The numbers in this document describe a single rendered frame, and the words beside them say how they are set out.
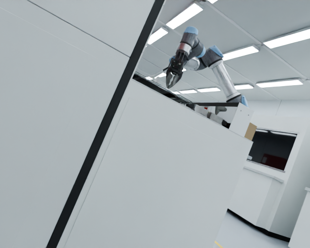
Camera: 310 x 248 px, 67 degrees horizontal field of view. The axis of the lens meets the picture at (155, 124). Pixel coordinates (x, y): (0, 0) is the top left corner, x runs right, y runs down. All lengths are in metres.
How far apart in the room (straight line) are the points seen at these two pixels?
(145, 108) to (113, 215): 0.37
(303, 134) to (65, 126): 4.15
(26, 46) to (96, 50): 0.14
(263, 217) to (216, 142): 3.43
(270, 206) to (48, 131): 4.02
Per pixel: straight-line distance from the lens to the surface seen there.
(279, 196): 4.34
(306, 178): 4.67
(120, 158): 0.79
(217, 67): 1.79
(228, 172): 1.01
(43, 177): 0.57
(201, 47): 1.45
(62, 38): 0.56
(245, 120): 1.11
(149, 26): 0.61
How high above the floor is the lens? 0.66
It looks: 4 degrees up
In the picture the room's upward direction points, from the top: 23 degrees clockwise
